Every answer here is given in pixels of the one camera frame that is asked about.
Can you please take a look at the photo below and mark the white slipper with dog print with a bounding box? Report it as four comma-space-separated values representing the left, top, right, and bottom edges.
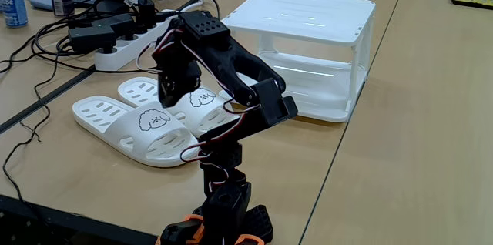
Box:
72, 95, 200, 169
117, 76, 242, 139

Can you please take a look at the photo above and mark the white plastic shoe rack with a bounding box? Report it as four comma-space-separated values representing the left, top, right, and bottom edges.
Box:
216, 0, 377, 124

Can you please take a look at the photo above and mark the white power strip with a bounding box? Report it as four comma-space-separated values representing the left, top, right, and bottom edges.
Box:
93, 8, 182, 72

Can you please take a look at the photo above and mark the black plug charger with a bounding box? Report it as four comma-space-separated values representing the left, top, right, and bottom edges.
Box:
136, 0, 158, 30

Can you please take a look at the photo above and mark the black adapter with green light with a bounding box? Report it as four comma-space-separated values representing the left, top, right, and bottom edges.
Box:
91, 12, 136, 41

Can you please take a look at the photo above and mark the black power adapter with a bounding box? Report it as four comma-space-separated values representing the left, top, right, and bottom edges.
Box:
68, 25, 117, 55

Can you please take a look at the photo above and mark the grey computer mouse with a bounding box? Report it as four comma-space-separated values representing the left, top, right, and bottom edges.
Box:
29, 0, 55, 12

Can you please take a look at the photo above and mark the blue drink can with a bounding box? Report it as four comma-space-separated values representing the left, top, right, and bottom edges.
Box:
0, 0, 29, 29

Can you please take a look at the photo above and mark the long black cable loop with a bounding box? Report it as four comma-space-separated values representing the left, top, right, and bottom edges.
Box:
32, 42, 163, 75

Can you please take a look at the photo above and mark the thin black cable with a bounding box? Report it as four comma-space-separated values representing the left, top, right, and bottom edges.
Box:
2, 50, 61, 203

